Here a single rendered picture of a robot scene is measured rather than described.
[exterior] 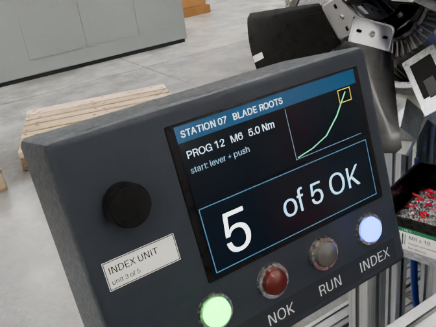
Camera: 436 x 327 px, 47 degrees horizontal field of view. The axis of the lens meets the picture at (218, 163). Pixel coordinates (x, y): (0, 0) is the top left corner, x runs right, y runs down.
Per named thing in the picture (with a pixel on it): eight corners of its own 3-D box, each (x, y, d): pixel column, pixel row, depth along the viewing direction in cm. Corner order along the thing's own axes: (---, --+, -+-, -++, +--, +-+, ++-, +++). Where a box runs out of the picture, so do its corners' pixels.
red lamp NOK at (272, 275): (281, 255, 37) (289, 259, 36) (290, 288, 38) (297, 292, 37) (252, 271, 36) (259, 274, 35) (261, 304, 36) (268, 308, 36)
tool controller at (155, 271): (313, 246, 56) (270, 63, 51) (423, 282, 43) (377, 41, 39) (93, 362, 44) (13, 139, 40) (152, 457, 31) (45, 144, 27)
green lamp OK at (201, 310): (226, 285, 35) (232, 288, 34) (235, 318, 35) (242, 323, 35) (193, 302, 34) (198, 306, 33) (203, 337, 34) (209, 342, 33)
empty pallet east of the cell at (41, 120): (166, 98, 456) (163, 83, 450) (191, 135, 368) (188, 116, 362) (31, 125, 432) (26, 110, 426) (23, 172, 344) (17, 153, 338)
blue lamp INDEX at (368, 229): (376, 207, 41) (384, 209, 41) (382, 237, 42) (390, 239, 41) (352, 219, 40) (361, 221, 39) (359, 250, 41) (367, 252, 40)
